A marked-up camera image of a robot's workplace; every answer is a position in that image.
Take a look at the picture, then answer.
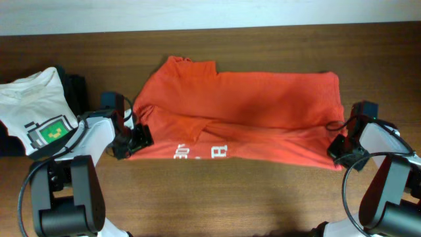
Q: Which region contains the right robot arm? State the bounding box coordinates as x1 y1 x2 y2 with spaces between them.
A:
312 115 420 236

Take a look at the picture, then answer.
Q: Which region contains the orange printed t-shirt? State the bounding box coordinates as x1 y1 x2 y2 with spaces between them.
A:
132 56 344 171

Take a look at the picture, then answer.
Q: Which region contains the black folded garment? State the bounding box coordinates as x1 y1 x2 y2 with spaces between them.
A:
1 66 89 159

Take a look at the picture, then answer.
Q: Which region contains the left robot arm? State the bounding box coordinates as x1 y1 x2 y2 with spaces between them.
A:
28 109 153 236

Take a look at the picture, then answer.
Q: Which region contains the white folded pixel-print t-shirt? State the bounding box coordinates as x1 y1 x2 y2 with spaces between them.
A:
1 67 78 155

